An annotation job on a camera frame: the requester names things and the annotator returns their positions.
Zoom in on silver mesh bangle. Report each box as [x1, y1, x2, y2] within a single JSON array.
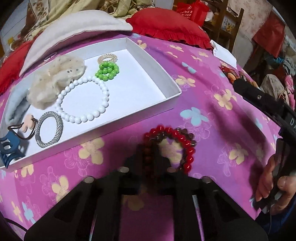
[[35, 111, 63, 148]]

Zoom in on blue hair claw clip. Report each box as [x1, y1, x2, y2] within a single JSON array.
[[0, 131, 25, 169]]

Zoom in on white pearl bead bracelet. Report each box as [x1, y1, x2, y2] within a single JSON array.
[[55, 75, 110, 125]]

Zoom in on green bead bracelet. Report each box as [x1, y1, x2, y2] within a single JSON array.
[[94, 60, 120, 82]]

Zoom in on clear spiral hair tie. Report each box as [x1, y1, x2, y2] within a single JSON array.
[[97, 53, 119, 65]]

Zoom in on right hand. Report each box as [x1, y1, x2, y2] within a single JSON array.
[[255, 153, 296, 216]]

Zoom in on pink floral bed sheet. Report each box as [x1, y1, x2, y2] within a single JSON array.
[[1, 34, 278, 228]]

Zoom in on small trinkets on bed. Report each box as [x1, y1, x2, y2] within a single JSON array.
[[219, 64, 259, 88]]

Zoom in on white paper card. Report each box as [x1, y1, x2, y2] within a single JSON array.
[[210, 40, 237, 69]]

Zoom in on white shallow tray box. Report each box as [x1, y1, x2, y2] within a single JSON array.
[[6, 37, 182, 172]]

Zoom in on light blue fluffy scrunchie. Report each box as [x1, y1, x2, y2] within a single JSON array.
[[4, 88, 30, 126]]

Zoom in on red shopping bag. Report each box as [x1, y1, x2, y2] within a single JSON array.
[[176, 1, 210, 27]]

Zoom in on cream lace scrunchie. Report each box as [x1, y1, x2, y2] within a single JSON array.
[[27, 55, 86, 110]]

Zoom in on red ruffled pillow right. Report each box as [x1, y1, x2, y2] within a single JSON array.
[[126, 8, 212, 50]]

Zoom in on red ruffled pillow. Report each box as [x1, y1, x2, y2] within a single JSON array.
[[126, 8, 212, 50], [0, 40, 34, 95]]

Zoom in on red ruffled pillow left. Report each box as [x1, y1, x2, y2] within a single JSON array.
[[0, 40, 34, 95]]

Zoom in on white fleece pillow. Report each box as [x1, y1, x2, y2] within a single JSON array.
[[19, 10, 133, 76]]

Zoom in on floral beige blanket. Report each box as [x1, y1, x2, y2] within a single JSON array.
[[1, 1, 155, 51]]

